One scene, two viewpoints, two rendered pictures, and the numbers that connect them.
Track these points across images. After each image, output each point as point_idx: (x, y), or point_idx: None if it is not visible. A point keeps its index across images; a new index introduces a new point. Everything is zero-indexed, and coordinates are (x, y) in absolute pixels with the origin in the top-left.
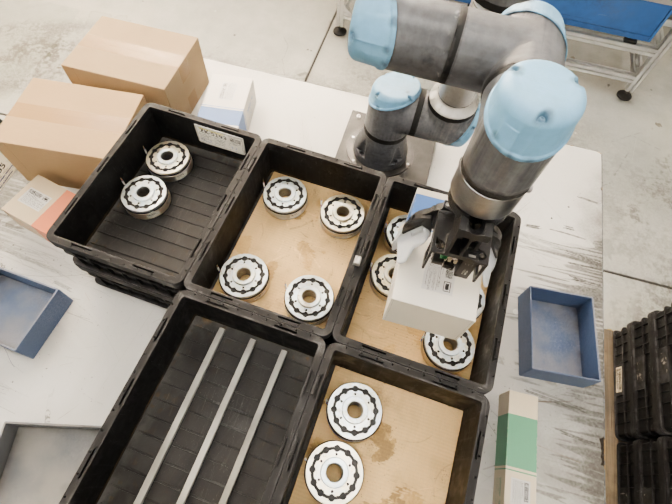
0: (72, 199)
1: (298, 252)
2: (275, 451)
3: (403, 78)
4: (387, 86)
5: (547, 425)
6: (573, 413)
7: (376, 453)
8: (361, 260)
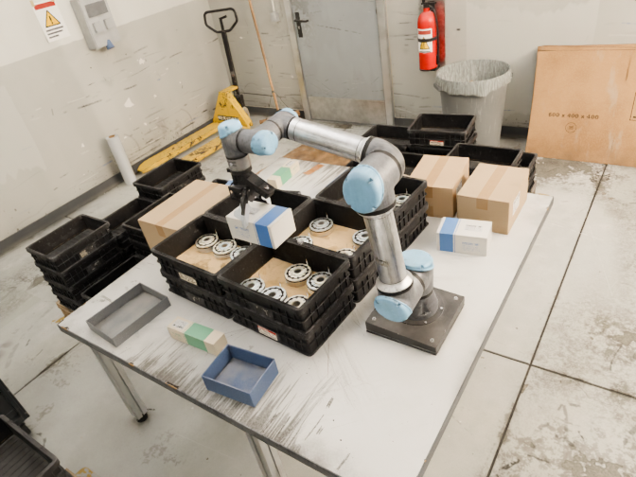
0: None
1: (330, 246)
2: None
3: (421, 260)
4: (415, 253)
5: (201, 362)
6: (198, 378)
7: (224, 264)
8: (300, 244)
